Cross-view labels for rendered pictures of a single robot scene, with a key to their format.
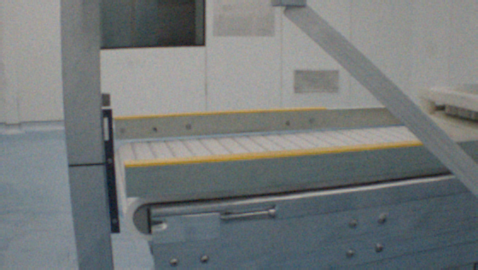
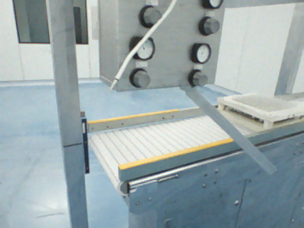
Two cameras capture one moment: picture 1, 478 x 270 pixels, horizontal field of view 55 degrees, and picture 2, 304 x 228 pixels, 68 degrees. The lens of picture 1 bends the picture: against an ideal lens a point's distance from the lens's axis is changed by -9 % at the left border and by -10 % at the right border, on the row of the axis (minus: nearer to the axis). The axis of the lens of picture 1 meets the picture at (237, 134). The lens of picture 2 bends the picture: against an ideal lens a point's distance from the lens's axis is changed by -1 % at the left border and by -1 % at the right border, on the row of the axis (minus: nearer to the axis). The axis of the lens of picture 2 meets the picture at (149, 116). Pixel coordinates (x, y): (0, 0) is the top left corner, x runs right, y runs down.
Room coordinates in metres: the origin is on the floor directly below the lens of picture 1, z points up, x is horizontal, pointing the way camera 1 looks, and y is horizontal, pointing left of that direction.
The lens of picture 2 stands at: (0.05, 0.14, 1.16)
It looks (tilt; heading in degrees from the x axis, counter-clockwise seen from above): 20 degrees down; 347
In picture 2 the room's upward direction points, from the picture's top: 2 degrees clockwise
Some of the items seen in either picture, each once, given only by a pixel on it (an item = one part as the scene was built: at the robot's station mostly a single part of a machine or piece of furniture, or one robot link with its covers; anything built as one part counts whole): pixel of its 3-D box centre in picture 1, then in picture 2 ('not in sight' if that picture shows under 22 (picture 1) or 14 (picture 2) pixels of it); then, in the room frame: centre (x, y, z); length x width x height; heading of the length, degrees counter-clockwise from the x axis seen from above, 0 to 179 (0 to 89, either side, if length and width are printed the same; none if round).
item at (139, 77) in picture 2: not in sight; (142, 75); (0.42, 0.07, 1.10); 0.03 x 0.02 x 0.04; 106
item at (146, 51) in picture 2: not in sight; (143, 48); (0.42, 0.07, 1.14); 0.04 x 0.01 x 0.04; 106
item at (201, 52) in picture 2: not in sight; (201, 53); (0.46, -0.05, 1.13); 0.04 x 0.01 x 0.04; 106
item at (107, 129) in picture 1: (110, 173); (85, 147); (0.72, 0.19, 0.81); 0.02 x 0.01 x 0.20; 106
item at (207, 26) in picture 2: not in sight; (211, 23); (0.45, -0.06, 1.18); 0.03 x 0.02 x 0.04; 106
